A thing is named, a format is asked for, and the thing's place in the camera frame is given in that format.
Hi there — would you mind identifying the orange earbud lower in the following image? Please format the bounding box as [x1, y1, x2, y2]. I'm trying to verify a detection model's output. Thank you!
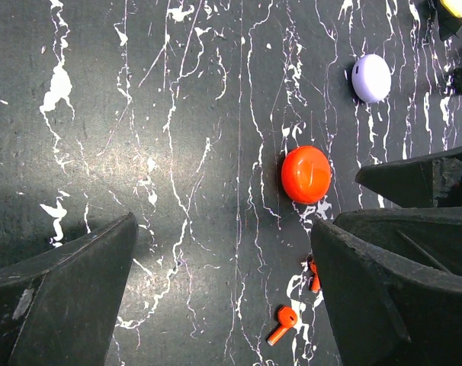
[267, 306, 298, 346]

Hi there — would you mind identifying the orange earbud upper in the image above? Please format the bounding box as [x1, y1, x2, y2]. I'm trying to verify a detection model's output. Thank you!
[309, 261, 321, 294]

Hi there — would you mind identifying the lilac earbud charging case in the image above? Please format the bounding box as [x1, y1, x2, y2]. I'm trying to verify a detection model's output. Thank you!
[351, 53, 392, 103]

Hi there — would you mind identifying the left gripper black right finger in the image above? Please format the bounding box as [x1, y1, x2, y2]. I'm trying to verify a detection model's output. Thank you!
[310, 207, 462, 365]

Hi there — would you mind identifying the yellow framed whiteboard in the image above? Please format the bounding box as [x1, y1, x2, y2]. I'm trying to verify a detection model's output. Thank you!
[438, 0, 462, 38]

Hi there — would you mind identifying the orange earbud charging case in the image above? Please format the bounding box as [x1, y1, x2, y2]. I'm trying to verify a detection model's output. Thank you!
[281, 146, 332, 205]

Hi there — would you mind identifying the orange earbud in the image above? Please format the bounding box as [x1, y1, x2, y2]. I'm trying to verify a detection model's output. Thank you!
[267, 306, 298, 346]
[309, 261, 321, 294]

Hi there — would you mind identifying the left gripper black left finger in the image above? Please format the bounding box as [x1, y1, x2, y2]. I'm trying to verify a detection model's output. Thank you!
[0, 213, 138, 365]

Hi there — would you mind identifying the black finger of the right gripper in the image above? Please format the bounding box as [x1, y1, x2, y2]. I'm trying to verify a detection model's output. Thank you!
[355, 146, 462, 208]

